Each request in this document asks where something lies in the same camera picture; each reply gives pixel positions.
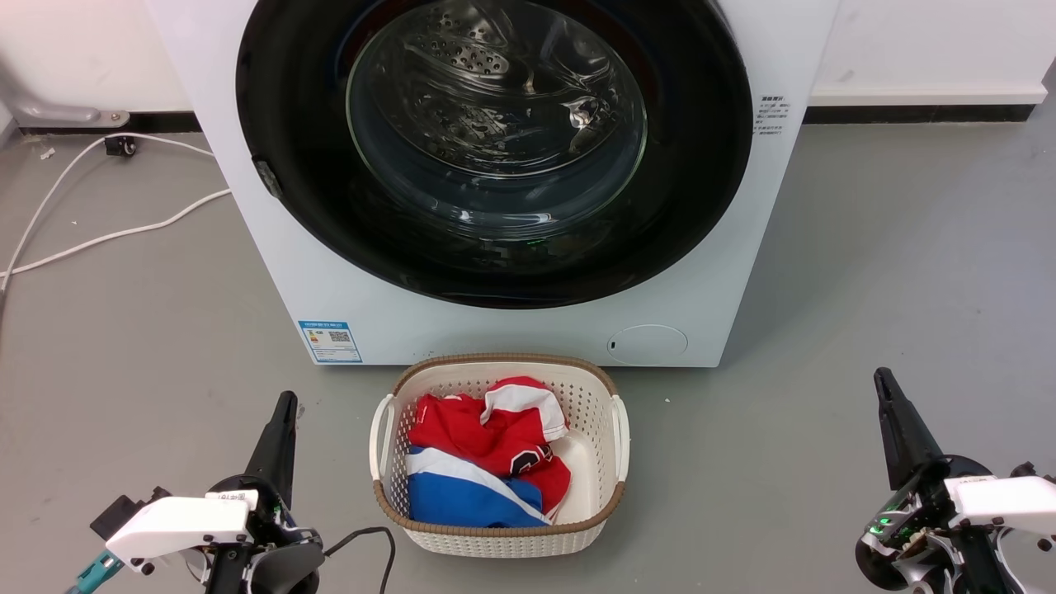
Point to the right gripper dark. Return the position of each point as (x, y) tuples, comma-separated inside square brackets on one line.
[(907, 536)]

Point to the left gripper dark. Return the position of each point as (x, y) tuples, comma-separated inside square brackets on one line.
[(276, 516)]

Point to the round black glass washer door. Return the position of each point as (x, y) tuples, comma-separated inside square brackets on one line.
[(289, 124)]

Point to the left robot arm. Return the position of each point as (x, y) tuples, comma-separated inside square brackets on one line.
[(285, 569)]

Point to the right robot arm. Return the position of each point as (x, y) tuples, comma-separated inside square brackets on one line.
[(1027, 577)]

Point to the white front-load washing machine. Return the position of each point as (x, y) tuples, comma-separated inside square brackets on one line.
[(495, 334)]

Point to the blue energy label sticker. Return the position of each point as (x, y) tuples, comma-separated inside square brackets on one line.
[(330, 341)]

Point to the blue and white garment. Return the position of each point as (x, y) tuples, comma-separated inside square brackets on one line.
[(454, 499)]

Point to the red and white garment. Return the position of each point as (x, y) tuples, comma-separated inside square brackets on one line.
[(462, 429)]

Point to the cream plastic laundry basket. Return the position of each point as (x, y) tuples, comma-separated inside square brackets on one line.
[(495, 541)]

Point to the round white filter cover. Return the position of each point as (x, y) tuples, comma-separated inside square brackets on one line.
[(648, 344)]

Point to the black baseboard strip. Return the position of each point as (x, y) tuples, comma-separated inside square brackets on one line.
[(157, 122), (916, 114)]

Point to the black caster wheel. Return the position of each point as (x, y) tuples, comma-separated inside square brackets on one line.
[(121, 147)]

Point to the small printed text sticker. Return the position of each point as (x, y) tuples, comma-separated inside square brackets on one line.
[(773, 117)]

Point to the perforated steel washer drum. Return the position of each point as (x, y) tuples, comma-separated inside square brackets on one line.
[(462, 58)]

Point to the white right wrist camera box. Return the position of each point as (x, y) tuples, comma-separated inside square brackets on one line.
[(1006, 499)]

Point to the grey metal floor bracket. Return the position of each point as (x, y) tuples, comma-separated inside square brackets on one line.
[(49, 111)]

